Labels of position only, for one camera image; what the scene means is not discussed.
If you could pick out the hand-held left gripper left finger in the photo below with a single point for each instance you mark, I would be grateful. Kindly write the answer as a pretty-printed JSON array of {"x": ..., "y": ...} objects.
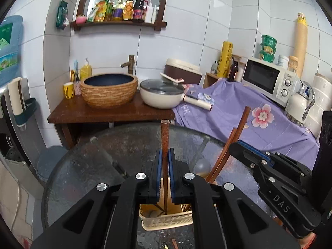
[{"x": 158, "y": 181}]

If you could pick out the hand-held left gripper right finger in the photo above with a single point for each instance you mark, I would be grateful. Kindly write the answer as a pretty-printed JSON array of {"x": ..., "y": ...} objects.
[{"x": 172, "y": 181}]

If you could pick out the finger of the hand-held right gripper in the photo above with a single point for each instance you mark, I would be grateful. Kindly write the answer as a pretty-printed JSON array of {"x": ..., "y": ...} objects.
[
  {"x": 243, "y": 154},
  {"x": 255, "y": 149}
]

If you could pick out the translucent plastic spoon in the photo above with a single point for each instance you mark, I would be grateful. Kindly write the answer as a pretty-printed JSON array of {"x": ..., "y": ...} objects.
[{"x": 202, "y": 166}]

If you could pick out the cream plastic utensil holder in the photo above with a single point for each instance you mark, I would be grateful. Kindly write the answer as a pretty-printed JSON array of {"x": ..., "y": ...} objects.
[{"x": 166, "y": 221}]

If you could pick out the purple floral cloth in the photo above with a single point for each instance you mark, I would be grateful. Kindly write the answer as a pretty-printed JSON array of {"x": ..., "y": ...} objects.
[{"x": 272, "y": 134}]

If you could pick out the white kettle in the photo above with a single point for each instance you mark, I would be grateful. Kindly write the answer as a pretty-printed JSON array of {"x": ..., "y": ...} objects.
[{"x": 295, "y": 106}]

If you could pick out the white microwave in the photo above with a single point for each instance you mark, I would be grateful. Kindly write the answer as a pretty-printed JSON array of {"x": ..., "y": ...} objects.
[{"x": 262, "y": 76}]

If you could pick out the brown glass bottle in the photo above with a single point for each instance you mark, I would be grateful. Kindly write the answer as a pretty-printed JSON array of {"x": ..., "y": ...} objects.
[{"x": 233, "y": 71}]

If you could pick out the white pot with glass lid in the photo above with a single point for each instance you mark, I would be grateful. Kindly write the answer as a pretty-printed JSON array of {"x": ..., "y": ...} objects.
[{"x": 160, "y": 99}]

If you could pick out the wooden box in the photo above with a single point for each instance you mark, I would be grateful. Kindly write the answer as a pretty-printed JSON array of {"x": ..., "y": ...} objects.
[{"x": 211, "y": 79}]

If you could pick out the small clear bottle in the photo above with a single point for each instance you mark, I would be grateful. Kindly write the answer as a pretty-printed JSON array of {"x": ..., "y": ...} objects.
[{"x": 214, "y": 68}]

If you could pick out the white cup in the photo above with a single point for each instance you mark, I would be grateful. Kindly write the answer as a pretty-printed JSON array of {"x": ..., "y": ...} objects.
[{"x": 283, "y": 60}]

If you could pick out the jar with yellow contents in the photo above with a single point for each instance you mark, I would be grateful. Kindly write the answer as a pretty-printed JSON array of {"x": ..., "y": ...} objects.
[{"x": 293, "y": 63}]

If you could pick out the yellow roll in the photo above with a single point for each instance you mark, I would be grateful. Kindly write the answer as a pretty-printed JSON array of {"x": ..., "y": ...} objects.
[{"x": 225, "y": 59}]

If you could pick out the brown textured sink basin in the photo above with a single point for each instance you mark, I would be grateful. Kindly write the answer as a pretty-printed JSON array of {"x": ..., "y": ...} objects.
[{"x": 109, "y": 96}]

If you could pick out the brown and white rice cooker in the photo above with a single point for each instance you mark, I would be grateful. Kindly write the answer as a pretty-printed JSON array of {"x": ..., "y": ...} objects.
[{"x": 181, "y": 72}]

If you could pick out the white rice paddle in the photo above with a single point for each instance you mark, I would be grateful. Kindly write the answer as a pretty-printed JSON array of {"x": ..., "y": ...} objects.
[{"x": 168, "y": 77}]

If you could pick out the dark wooden sink counter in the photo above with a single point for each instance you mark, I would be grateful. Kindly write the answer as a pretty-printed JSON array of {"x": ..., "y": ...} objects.
[{"x": 77, "y": 111}]

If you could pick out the grey round stool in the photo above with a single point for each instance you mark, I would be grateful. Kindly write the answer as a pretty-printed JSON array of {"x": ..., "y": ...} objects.
[{"x": 50, "y": 160}]

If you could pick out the sleeve of paper cups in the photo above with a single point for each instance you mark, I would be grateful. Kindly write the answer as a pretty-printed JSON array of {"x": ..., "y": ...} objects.
[{"x": 301, "y": 44}]

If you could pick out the bronze faucet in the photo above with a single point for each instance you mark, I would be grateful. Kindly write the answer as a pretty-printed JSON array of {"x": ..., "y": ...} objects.
[{"x": 131, "y": 64}]

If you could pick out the pink patterned cup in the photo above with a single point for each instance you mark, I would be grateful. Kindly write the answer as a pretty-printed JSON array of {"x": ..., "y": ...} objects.
[{"x": 77, "y": 88}]

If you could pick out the yellow cup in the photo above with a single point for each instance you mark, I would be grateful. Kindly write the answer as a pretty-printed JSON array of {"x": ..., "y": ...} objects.
[{"x": 69, "y": 90}]

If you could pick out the yellow soap pump bottle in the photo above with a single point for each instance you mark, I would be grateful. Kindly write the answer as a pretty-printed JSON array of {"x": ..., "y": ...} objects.
[{"x": 86, "y": 72}]

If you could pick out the blue toothbrush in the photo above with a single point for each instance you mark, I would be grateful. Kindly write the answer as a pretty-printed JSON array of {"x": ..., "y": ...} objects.
[{"x": 75, "y": 68}]

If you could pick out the teal cup holder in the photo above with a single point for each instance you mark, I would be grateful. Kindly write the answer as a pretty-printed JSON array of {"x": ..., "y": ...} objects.
[{"x": 28, "y": 111}]

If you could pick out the grey water dispenser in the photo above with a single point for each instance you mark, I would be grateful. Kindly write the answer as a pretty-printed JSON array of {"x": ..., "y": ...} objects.
[{"x": 6, "y": 124}]

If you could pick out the white squeeze bottle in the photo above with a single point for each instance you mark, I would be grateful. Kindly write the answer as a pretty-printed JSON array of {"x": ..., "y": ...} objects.
[
  {"x": 154, "y": 14},
  {"x": 148, "y": 13}
]

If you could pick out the white paper cup tube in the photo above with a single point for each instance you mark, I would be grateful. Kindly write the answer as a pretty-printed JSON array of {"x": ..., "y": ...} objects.
[{"x": 15, "y": 96}]

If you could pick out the wooden framed mirror shelf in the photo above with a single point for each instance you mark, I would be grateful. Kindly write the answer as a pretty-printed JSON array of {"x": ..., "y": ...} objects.
[{"x": 162, "y": 5}]

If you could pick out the dark soy sauce bottle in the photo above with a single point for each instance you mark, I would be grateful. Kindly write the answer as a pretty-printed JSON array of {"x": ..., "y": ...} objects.
[{"x": 139, "y": 9}]

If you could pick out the amber bottle with yellow label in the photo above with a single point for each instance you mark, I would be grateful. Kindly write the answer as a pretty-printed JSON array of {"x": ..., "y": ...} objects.
[{"x": 128, "y": 9}]

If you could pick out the bottle with purple label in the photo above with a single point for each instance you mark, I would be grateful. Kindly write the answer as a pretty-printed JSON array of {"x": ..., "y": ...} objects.
[{"x": 118, "y": 11}]

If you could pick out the green oil bottle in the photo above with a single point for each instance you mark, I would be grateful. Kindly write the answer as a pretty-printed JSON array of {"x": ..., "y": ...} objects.
[{"x": 110, "y": 10}]

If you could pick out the yellow snack packet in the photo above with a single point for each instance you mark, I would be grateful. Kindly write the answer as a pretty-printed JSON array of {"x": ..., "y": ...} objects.
[{"x": 100, "y": 11}]

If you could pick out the pink bowl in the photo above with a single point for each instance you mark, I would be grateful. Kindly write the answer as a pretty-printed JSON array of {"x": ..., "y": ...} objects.
[{"x": 81, "y": 19}]

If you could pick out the green hanging packet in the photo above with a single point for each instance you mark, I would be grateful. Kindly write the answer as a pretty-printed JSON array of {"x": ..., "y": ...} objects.
[{"x": 62, "y": 14}]

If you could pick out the blue water jug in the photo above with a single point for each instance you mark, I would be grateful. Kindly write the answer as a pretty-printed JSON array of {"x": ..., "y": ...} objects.
[{"x": 10, "y": 57}]

